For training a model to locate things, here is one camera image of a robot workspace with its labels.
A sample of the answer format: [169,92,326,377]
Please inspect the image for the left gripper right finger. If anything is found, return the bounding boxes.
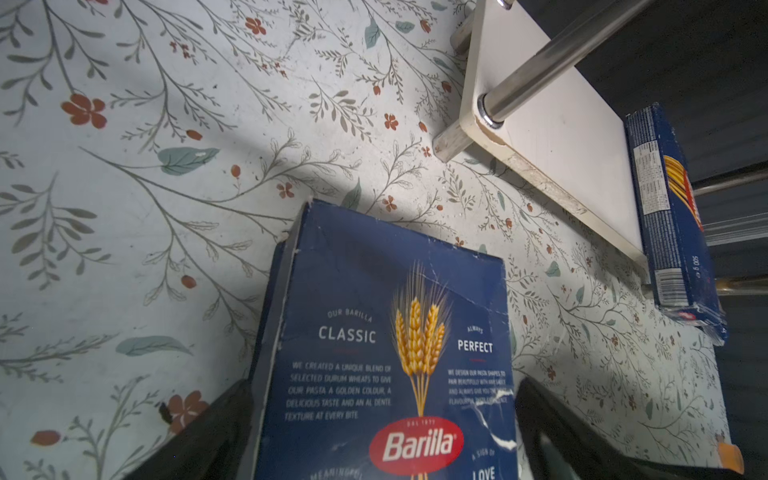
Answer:
[515,377,744,479]

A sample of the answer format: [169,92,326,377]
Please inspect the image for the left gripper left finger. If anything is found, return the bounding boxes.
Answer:
[127,380,254,480]

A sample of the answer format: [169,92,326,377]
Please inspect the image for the blue Barilla pasta box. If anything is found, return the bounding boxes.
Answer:
[238,200,519,479]

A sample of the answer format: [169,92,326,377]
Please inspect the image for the blue Barilla spaghetti box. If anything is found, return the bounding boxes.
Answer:
[624,103,728,346]

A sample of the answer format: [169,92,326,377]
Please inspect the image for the white two-tier shelf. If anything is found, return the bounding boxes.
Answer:
[431,0,768,298]

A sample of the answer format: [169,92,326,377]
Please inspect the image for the orange round sticker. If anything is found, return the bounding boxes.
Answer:
[717,442,745,475]

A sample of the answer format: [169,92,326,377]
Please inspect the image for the floral table mat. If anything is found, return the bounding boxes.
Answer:
[1,1,731,479]

